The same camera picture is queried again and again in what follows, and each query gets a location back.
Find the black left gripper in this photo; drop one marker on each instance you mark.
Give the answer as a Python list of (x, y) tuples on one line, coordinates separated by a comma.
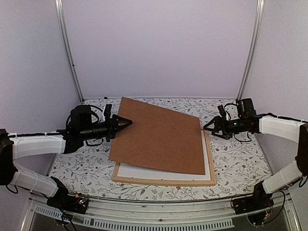
[(112, 129)]

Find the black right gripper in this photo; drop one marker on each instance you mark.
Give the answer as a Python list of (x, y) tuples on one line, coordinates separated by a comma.
[(222, 120)]

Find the brown backing board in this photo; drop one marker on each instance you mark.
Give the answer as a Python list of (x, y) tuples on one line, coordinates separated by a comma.
[(158, 138)]

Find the red forest landscape photo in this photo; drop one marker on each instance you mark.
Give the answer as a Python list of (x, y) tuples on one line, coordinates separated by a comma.
[(158, 174)]

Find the light wooden picture frame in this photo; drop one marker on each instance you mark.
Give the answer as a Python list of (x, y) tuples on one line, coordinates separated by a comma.
[(163, 181)]

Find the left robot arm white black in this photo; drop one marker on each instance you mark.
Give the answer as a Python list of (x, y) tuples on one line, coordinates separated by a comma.
[(78, 131)]

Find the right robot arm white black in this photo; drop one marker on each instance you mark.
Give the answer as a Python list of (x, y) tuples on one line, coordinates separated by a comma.
[(286, 137)]

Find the floral patterned table mat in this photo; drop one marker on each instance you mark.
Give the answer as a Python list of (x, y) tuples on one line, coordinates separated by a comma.
[(239, 164)]

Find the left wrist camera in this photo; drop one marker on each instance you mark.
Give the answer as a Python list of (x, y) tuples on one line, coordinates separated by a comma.
[(107, 111)]

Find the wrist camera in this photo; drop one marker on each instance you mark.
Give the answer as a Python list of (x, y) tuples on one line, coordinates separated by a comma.
[(107, 111), (245, 108)]

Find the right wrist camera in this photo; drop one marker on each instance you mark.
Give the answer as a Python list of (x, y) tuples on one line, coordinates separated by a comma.
[(245, 108)]

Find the aluminium front rail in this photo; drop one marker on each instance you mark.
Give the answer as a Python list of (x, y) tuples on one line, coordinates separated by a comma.
[(122, 215)]

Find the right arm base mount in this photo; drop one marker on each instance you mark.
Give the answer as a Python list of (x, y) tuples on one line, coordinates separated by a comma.
[(259, 200)]

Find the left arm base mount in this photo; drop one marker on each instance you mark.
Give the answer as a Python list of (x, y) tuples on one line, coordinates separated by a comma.
[(62, 200)]

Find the right aluminium corner post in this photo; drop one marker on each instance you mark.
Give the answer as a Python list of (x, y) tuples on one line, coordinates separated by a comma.
[(252, 48)]

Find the aluminium corner post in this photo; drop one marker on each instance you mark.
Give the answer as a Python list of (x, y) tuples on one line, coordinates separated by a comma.
[(63, 30), (252, 48)]

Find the left aluminium corner post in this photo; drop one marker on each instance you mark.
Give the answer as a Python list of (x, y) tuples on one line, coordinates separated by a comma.
[(63, 30)]

